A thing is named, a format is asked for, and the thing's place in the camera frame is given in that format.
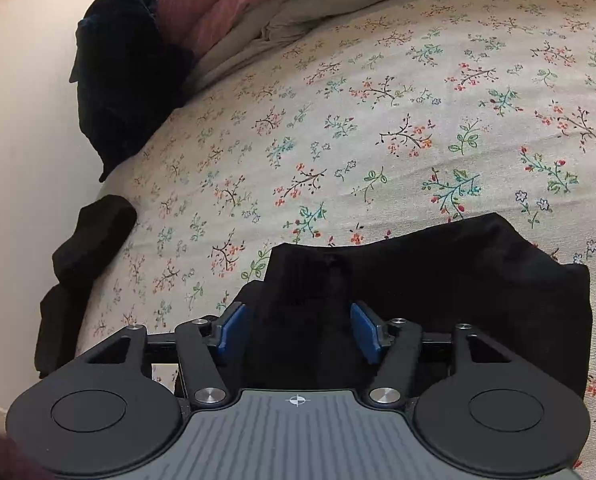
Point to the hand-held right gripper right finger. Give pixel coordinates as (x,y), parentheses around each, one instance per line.
(365,332)

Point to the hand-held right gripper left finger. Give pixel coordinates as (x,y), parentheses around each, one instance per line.
(233,330)

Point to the black pants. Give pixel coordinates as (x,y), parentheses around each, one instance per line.
(452,280)

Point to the black folded cloth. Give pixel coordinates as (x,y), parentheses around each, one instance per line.
(98,240)
(60,330)

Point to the black sock on bed edge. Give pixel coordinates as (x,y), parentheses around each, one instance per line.
(118,187)

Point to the floral bed sheet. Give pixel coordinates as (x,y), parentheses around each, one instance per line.
(353,125)

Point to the dark maroon cloth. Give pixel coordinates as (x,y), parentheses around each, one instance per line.
(3,455)

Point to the dark velvet garment pile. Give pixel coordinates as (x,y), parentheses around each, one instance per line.
(123,70)

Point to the pink pillow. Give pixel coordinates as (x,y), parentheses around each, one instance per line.
(193,0)

